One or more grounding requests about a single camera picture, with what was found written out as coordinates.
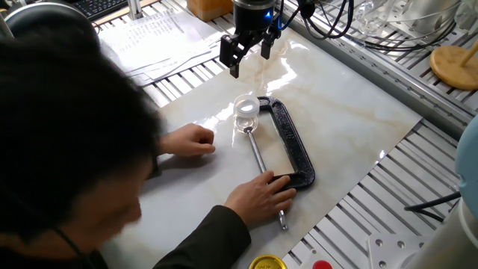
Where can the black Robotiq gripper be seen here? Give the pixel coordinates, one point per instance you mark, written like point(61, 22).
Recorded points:
point(252, 16)

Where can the white perforated plate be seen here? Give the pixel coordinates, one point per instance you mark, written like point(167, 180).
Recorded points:
point(392, 254)

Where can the metal post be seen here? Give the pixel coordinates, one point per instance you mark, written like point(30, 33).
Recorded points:
point(134, 9)

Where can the person with black hair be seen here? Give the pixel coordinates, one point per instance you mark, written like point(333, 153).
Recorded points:
point(56, 130)

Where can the round wooden stand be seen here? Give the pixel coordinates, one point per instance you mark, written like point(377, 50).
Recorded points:
point(453, 69)

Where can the aluminium profile rail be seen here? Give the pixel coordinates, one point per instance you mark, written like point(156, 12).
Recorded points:
point(373, 71)

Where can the white box with red button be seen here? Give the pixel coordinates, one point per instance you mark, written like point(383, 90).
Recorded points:
point(321, 264)

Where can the person's right hand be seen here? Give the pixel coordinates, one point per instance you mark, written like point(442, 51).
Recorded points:
point(257, 200)

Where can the black computer keyboard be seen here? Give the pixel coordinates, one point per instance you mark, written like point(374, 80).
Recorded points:
point(101, 6)

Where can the person's left hand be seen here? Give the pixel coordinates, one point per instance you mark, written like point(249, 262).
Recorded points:
point(186, 140)

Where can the black office chair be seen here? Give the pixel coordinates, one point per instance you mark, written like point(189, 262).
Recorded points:
point(45, 16)

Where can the yellow metal lid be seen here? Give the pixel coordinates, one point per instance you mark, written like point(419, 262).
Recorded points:
point(267, 262)

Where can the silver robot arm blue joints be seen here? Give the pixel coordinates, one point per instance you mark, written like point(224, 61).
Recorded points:
point(467, 168)

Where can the right forearm dark sleeve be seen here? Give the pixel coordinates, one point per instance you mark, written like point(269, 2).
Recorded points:
point(209, 243)

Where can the wooden block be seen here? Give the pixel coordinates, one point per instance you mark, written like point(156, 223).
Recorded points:
point(209, 8)

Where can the black metal C-clamp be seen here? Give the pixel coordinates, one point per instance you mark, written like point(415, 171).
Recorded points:
point(292, 143)

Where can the marble pattern tile board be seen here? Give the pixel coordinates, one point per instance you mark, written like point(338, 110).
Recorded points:
point(336, 123)

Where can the clear glass cup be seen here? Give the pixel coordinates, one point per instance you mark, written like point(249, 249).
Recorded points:
point(371, 16)

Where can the stack of printed papers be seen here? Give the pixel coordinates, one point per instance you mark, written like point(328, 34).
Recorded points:
point(157, 45)

